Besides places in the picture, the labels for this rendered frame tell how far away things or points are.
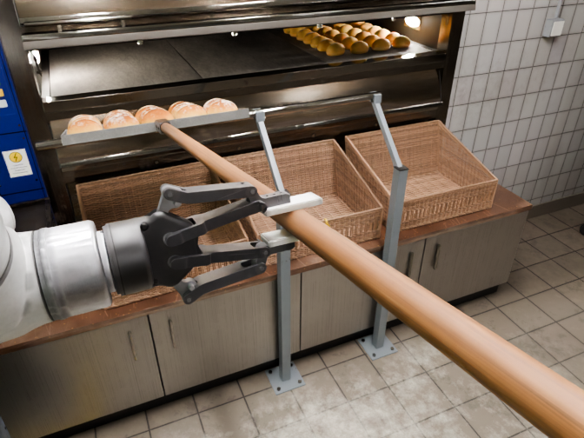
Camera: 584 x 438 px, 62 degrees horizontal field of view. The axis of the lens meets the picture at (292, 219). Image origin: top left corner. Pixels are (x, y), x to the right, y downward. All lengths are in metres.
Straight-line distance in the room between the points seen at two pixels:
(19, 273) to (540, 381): 0.40
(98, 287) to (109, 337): 1.40
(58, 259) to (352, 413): 1.83
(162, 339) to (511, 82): 2.20
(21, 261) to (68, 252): 0.04
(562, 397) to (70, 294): 0.39
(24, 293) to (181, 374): 1.65
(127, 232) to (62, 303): 0.09
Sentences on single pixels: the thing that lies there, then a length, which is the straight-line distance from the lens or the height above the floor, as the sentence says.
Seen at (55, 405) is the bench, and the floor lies 0.24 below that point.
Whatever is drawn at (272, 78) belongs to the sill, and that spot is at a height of 1.16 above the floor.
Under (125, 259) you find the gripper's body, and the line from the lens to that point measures 0.49.
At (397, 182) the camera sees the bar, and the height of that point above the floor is 0.90.
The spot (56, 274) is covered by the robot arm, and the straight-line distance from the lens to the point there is 0.49.
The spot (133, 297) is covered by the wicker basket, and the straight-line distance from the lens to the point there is 1.86.
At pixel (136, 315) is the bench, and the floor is 0.57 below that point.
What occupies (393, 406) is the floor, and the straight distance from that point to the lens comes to 2.25.
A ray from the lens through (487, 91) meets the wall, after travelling 2.88.
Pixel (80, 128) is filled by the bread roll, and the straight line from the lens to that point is 1.55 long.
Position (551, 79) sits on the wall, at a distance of 3.20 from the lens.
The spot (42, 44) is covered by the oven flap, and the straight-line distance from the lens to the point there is 1.83.
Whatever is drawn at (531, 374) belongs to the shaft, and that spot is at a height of 1.57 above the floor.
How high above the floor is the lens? 1.78
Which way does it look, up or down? 33 degrees down
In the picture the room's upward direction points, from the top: straight up
